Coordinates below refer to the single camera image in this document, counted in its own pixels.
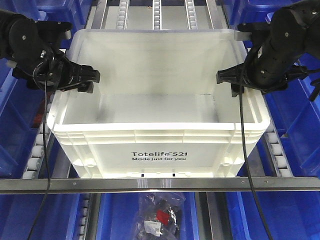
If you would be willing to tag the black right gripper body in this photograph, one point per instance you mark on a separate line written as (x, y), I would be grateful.
(265, 69)

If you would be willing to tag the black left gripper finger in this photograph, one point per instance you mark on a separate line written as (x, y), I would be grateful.
(82, 74)
(85, 87)

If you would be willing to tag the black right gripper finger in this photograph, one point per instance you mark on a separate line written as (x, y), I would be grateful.
(237, 90)
(233, 75)

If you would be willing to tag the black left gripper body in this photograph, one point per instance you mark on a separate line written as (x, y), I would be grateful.
(54, 72)

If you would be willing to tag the white plastic Totelife bin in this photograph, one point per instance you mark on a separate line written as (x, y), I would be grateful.
(157, 111)

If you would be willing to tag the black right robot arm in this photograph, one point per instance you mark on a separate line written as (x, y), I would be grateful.
(294, 29)

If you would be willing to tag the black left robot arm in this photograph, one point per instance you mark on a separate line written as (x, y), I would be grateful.
(33, 48)

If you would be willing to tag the blue bin right side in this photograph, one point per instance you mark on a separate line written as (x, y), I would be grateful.
(297, 121)

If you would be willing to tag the blue bin lower middle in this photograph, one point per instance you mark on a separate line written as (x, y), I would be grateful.
(118, 212)

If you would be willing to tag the blue bin lower left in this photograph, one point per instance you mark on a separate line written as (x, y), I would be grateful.
(59, 219)

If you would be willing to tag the blue bin lower right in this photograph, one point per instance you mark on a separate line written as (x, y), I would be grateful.
(290, 215)

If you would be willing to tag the bagged black parts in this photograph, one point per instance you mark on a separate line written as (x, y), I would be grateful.
(159, 216)

